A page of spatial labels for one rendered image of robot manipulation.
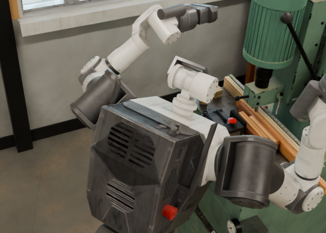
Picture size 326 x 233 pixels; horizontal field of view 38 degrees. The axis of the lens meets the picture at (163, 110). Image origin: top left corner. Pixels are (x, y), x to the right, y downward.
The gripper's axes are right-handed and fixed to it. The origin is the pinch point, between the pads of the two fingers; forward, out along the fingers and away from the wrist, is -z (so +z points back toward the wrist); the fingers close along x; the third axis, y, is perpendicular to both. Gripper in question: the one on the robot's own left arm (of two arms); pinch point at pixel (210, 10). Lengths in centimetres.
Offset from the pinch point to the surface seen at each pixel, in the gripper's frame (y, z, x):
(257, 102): -33.9, -9.9, 13.5
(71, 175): -110, 3, -110
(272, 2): 5.0, -1.8, 24.4
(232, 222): -73, 11, 20
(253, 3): 3.8, -2.9, 16.0
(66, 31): -29, -15, -124
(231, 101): -41.4, -17.9, -5.6
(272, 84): -29.0, -17.5, 14.5
